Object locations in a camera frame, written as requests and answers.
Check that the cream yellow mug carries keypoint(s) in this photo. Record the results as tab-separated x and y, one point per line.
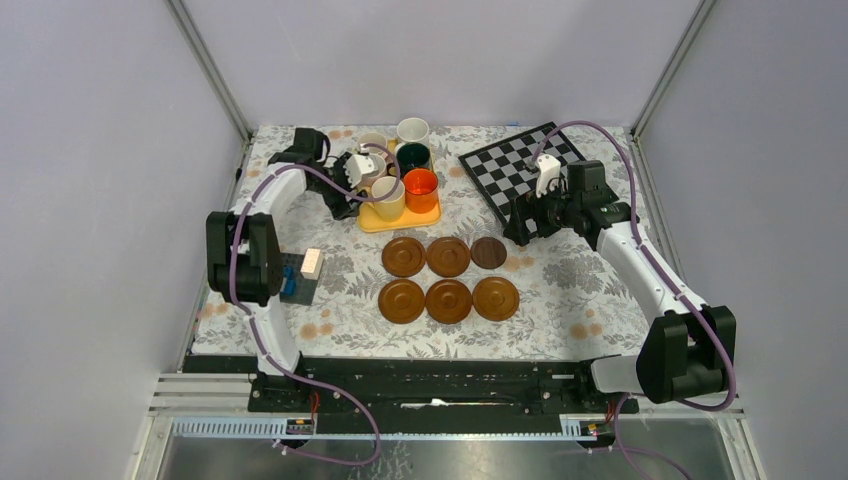
388	194

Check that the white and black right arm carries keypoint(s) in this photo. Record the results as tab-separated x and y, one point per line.
689	346

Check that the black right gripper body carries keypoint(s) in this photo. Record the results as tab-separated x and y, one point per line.
552	212

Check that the floral patterned tablecloth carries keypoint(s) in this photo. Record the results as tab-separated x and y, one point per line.
572	304

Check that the blue building block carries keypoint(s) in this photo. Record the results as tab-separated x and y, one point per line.
288	285

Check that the grey building block baseplate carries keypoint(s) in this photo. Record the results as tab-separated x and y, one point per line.
306	289

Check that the aluminium frame rail left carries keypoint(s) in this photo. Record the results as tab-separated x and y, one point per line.
203	55

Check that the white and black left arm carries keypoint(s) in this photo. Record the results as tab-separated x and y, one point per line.
244	262

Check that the beige building block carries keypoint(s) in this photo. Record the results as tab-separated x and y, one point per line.
311	265

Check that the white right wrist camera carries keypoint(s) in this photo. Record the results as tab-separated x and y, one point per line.
549	169

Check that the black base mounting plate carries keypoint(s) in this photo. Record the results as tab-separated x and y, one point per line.
422	396

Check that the pink mug back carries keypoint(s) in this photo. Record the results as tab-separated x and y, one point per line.
372	143

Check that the aluminium frame rail right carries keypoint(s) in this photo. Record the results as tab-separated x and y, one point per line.
688	38

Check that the black and white chessboard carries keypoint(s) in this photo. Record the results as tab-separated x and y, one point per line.
500	172

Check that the dark walnut wooden coaster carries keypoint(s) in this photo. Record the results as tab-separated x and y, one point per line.
488	253

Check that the white mug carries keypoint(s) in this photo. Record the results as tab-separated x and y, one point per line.
413	130

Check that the brown coaster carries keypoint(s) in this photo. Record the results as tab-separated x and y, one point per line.
403	257
495	298
448	301
401	301
448	257

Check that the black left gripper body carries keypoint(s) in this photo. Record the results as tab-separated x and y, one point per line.
333	196

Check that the yellow plastic tray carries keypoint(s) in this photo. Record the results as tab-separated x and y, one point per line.
370	222

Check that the orange cup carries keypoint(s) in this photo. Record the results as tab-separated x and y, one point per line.
421	187

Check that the aluminium frame rail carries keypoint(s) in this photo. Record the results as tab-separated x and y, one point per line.
203	55
688	38

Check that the dark green mug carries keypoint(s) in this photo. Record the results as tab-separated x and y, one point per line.
412	155

